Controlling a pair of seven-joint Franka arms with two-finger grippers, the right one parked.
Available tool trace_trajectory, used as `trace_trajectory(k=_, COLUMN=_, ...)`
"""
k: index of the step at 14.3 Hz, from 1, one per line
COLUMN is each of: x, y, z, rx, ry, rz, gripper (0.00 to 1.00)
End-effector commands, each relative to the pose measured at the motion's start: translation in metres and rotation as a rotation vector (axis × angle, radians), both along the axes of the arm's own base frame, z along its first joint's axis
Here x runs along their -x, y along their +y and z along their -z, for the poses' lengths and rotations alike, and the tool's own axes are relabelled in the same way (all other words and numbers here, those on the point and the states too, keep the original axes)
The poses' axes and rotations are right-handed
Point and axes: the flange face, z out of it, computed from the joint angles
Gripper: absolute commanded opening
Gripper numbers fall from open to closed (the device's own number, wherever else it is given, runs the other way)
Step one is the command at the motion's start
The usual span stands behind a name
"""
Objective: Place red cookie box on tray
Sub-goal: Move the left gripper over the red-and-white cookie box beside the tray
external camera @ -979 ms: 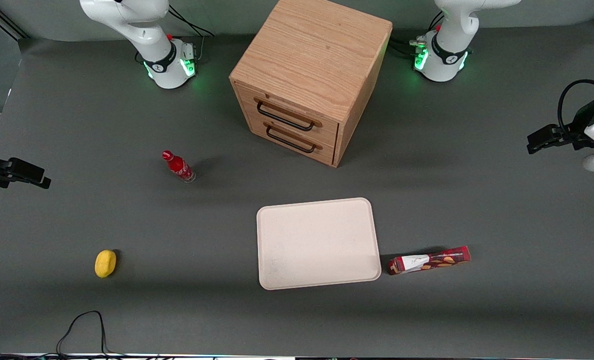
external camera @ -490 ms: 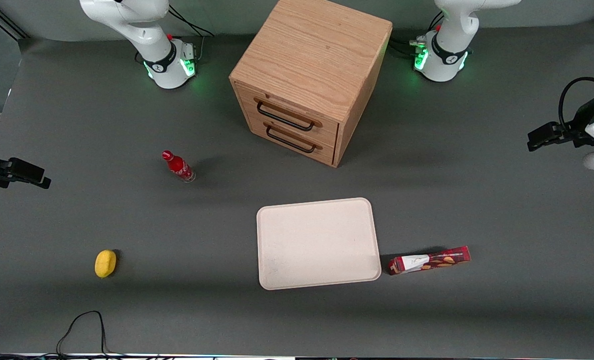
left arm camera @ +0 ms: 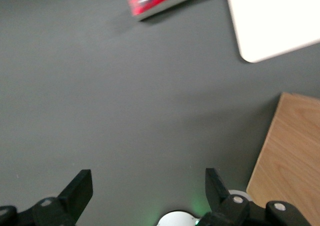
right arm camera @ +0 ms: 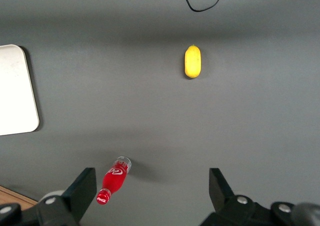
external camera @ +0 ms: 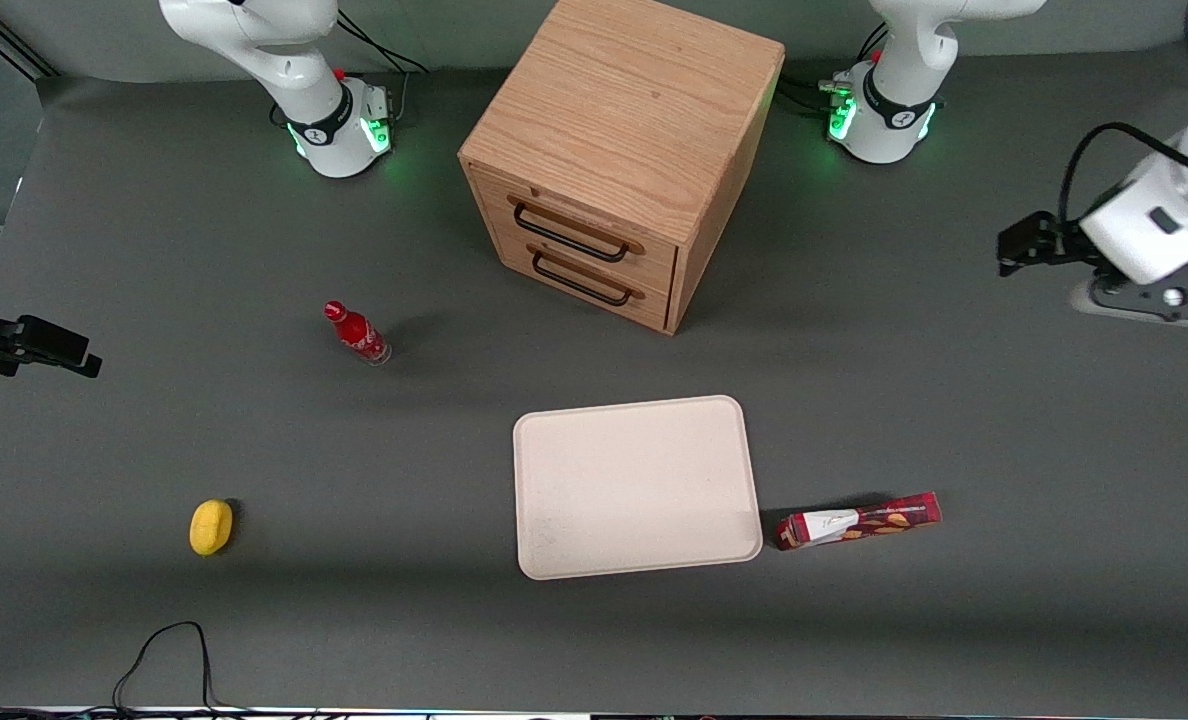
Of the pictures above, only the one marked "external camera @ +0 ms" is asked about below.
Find red cookie box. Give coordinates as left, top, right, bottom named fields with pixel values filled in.
left=776, top=491, right=943, bottom=552

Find wooden drawer front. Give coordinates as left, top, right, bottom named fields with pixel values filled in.
left=494, top=225, right=674, bottom=333
left=474, top=168, right=679, bottom=293

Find black looped cable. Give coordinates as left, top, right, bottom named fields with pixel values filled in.
left=112, top=621, right=223, bottom=715

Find black drawer handle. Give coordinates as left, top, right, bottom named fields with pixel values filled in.
left=511, top=202, right=632, bottom=265
left=531, top=249, right=634, bottom=308

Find yellow lemon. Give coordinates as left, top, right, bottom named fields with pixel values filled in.
left=189, top=499, right=235, bottom=557

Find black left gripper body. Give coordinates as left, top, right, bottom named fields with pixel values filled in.
left=1032, top=212, right=1107, bottom=269

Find black base cables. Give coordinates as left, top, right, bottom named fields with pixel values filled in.
left=336, top=10, right=431, bottom=127
left=779, top=24, right=891, bottom=118

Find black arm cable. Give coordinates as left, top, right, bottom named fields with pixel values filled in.
left=1057, top=121, right=1188, bottom=227

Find black table edge rail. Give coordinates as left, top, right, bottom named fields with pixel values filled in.
left=0, top=14, right=61, bottom=81

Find wooden drawer cabinet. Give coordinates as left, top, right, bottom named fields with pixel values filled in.
left=458, top=0, right=786, bottom=336

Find beige plastic tray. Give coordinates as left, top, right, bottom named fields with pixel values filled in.
left=512, top=395, right=764, bottom=581

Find red cola bottle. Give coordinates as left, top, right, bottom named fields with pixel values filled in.
left=323, top=300, right=393, bottom=367

